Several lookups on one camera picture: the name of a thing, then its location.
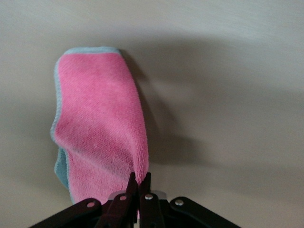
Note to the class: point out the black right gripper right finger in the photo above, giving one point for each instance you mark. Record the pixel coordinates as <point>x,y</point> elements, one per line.
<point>149,209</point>

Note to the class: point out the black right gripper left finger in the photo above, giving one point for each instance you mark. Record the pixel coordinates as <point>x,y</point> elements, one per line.
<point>118,209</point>

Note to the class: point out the pink microfibre cloth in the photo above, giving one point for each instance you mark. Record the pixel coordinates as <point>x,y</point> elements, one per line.
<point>99,114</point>

